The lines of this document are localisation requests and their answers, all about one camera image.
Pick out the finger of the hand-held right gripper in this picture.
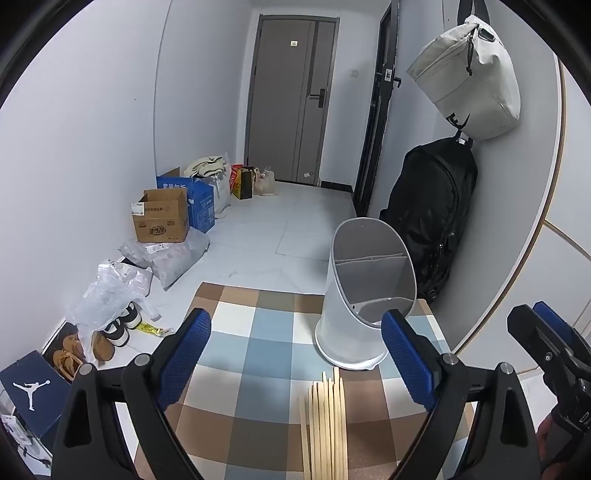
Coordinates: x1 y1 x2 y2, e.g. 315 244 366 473
507 304 583 402
532 301 591 365

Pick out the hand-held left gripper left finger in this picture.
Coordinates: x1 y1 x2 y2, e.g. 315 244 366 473
51 307 213 480

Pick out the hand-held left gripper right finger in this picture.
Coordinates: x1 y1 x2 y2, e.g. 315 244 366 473
381 308 541 480

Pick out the white utensil holder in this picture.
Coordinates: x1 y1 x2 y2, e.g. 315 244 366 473
314 217 419 370

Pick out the pile of wooden chopsticks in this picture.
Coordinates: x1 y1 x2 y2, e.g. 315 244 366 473
298 367 348 480

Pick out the white shoulder bag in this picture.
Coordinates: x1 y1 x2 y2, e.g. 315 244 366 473
406 14 522 141

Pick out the person's right hand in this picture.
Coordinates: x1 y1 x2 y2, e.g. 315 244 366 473
536 411 561 468

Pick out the yellow label strip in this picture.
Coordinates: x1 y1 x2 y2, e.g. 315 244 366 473
136 318 176 337

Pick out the white black sneaker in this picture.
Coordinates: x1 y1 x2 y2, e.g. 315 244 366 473
102 318 131 347
121 302 142 330

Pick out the white cabinet gold trim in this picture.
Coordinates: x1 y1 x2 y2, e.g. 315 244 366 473
450 58 591 416

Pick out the brown shoe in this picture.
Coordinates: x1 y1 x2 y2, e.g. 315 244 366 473
92 330 116 363

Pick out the checkered tablecloth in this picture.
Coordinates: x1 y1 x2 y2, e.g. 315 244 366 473
134 282 476 480

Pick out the grey plastic mailer bag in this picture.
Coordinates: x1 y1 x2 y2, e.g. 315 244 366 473
119 228 211 291

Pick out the clear plastic bag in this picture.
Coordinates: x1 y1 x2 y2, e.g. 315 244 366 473
67 261 160 361

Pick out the brown sandal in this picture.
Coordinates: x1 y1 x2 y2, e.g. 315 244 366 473
62 335 86 365
53 349 77 382

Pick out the brown cardboard box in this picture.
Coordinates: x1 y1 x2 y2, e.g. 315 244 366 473
130 188 191 244

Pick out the blue cardboard box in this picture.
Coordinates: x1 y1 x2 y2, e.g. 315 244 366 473
156 167 217 233

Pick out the black backpack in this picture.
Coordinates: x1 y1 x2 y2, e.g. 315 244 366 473
379 136 478 305

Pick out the dark blue shoebox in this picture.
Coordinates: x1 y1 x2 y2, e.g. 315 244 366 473
0 350 72 439

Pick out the white sack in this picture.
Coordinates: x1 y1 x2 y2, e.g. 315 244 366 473
212 153 233 217

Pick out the black yellow paper bag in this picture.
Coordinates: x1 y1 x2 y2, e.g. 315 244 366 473
232 166 256 200

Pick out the beige plastic bag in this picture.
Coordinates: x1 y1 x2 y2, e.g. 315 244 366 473
254 168 278 197

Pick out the white printed packet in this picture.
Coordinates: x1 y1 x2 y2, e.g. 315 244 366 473
0 413 51 467

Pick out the black door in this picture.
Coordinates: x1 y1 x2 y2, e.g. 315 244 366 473
353 0 402 217

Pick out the grey door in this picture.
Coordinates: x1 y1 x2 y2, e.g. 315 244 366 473
245 14 340 186

